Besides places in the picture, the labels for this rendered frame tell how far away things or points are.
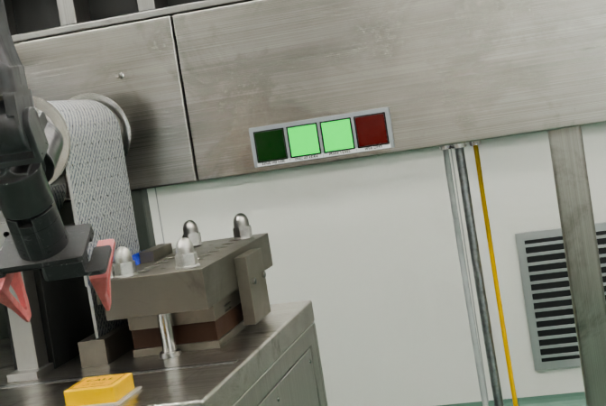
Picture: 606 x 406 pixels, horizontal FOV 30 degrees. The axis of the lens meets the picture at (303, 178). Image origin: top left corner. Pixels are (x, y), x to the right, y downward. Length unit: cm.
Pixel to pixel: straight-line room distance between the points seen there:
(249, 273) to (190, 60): 42
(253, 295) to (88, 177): 32
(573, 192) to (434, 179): 222
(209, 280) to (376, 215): 268
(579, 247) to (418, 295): 229
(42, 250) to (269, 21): 84
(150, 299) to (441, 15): 69
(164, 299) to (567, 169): 80
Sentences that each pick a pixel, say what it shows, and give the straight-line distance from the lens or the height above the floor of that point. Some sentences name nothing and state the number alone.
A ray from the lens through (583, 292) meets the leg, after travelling 212.
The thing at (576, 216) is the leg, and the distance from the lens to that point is 210.
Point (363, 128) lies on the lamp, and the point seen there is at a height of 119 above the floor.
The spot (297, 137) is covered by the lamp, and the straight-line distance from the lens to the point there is 197.
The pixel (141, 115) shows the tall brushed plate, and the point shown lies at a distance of 205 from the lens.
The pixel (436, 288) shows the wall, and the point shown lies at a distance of 434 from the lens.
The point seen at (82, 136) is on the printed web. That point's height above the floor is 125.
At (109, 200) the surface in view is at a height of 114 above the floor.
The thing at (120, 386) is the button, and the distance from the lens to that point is 150.
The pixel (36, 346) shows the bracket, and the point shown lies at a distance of 177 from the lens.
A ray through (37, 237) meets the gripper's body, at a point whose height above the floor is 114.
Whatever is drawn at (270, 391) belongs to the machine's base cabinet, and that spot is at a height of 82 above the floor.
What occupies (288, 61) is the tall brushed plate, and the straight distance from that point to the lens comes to 197.
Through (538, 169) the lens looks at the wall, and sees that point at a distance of 427.
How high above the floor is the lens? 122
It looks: 3 degrees down
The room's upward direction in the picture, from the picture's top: 9 degrees counter-clockwise
